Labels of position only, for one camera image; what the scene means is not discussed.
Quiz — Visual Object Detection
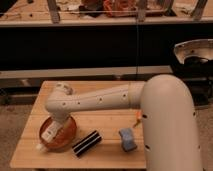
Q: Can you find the white plastic bottle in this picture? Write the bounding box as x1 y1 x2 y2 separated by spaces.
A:
36 121 62 151

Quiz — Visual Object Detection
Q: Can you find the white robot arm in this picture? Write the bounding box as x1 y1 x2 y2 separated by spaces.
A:
42 75 203 171

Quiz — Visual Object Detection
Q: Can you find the orange ceramic bowl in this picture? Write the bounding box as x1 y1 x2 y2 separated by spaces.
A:
39 116 77 151

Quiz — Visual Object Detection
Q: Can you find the wooden table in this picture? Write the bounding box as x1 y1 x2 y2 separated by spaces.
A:
10 81 146 169

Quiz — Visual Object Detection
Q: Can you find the blue sponge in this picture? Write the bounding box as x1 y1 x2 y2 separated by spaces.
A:
119 128 137 152

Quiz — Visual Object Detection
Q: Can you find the black striped block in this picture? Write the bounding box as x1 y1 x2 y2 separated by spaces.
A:
72 130 102 157

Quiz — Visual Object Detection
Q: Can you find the orange crate on shelf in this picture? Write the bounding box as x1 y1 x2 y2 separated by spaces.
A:
103 0 136 17

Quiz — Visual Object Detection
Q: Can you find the orange handled tool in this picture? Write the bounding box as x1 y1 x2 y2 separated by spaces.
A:
133 111 141 128

